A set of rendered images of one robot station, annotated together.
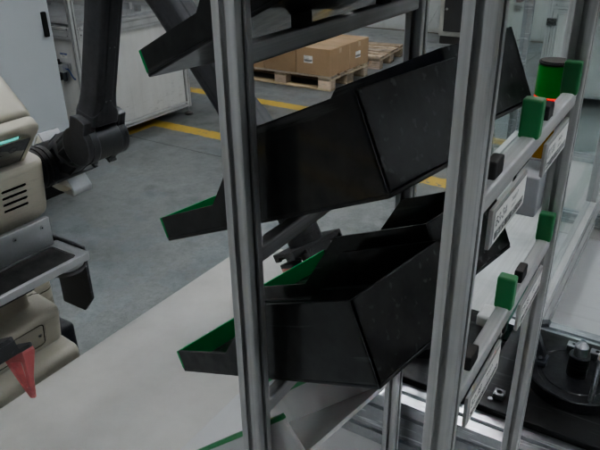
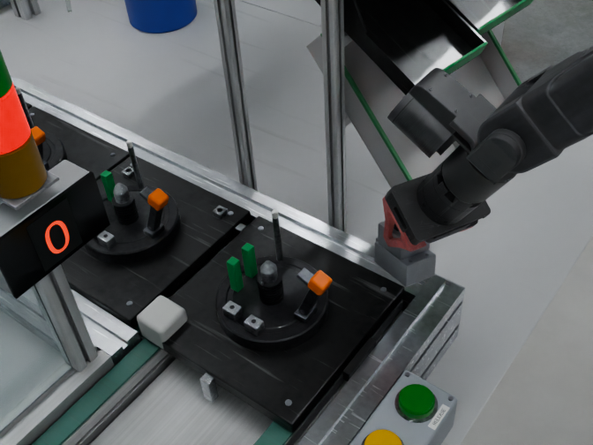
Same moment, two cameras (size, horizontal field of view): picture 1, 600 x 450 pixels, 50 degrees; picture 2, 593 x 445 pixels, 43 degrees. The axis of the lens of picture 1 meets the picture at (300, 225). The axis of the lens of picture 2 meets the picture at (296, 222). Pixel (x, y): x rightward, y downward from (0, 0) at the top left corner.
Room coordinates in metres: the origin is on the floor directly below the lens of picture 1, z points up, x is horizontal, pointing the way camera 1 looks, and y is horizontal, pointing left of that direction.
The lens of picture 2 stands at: (1.50, -0.09, 1.69)
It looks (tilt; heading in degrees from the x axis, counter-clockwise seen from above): 44 degrees down; 187
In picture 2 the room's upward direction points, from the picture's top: 4 degrees counter-clockwise
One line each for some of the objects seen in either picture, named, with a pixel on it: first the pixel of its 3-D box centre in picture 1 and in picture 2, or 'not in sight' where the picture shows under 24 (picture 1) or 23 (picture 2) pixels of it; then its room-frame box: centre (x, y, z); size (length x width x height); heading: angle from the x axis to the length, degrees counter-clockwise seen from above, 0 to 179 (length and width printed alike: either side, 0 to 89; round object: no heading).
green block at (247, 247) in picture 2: not in sight; (249, 260); (0.87, -0.23, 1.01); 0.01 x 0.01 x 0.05; 58
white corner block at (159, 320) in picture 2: (492, 321); (162, 322); (0.94, -0.34, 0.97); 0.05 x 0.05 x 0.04; 58
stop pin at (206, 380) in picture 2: not in sight; (209, 388); (1.01, -0.27, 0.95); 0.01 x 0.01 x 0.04; 58
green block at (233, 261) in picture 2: not in sight; (235, 275); (0.90, -0.25, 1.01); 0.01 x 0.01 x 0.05; 58
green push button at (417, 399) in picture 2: not in sight; (416, 403); (1.04, -0.03, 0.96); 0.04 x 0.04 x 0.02
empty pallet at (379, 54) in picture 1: (344, 52); not in sight; (7.76, -0.57, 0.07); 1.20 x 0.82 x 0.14; 63
